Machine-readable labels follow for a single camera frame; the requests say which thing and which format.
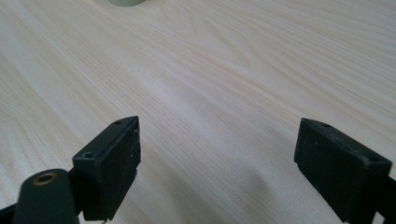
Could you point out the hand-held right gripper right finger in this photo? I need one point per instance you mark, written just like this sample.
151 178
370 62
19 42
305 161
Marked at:
339 174

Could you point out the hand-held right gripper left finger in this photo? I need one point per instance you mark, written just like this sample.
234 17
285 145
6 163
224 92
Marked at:
109 174

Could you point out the pale grey-green round object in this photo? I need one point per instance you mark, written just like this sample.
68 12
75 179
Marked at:
126 2

